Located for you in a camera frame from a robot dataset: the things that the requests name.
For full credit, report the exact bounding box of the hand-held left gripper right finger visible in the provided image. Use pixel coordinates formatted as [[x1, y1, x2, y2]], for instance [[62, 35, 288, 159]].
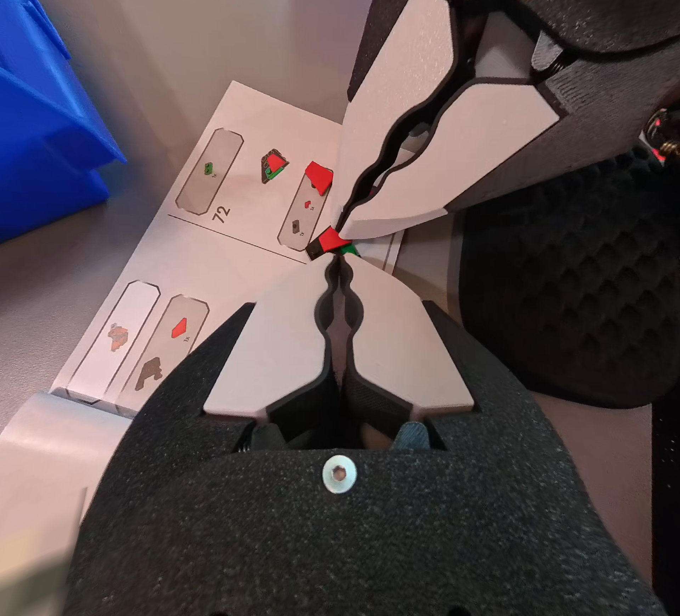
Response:
[[340, 256, 475, 422]]

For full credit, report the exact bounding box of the blue plastic bin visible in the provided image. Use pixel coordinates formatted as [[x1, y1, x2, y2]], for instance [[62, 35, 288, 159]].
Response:
[[0, 0, 128, 246]]

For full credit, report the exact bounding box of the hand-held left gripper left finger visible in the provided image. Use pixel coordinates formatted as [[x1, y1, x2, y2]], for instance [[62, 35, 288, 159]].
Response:
[[203, 255, 341, 421]]

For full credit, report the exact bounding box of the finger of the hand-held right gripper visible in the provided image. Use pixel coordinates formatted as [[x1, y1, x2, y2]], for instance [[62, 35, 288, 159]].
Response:
[[338, 0, 476, 224], [339, 81, 562, 241]]

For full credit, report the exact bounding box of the white paper sheet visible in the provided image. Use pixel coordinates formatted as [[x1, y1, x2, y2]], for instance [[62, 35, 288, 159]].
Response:
[[0, 390, 134, 616]]

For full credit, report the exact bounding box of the red sloped toy brick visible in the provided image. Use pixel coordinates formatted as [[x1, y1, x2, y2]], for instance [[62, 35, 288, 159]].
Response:
[[304, 161, 335, 197]]

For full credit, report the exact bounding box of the black foam pad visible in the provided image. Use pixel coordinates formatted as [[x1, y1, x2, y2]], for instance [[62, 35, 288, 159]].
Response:
[[458, 146, 680, 410]]

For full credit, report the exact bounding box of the printed instruction sheet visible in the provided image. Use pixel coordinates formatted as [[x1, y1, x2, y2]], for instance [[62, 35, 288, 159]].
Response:
[[50, 80, 407, 420]]

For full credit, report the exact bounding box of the red black green brick assembly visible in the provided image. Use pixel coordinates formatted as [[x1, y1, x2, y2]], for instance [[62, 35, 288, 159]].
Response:
[[307, 226, 363, 262]]

